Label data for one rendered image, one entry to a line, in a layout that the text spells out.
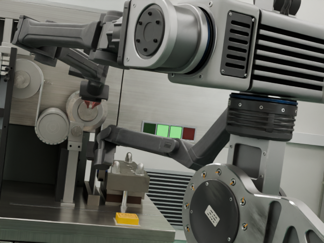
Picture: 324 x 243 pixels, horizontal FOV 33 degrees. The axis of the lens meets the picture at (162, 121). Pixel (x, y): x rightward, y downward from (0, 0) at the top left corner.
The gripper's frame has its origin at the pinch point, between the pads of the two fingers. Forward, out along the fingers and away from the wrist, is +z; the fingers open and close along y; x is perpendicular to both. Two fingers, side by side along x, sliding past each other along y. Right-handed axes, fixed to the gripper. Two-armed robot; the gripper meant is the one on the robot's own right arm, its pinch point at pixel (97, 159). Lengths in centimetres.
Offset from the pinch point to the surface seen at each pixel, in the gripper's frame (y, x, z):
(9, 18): -40, 60, 1
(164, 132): 30.7, 24.5, 20.4
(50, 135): -18.3, 5.4, -5.3
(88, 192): -1.6, -10.8, 7.2
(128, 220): 10.0, -27.7, -17.4
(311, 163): 224, 115, 238
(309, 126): 216, 145, 221
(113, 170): 6.1, -4.8, -2.1
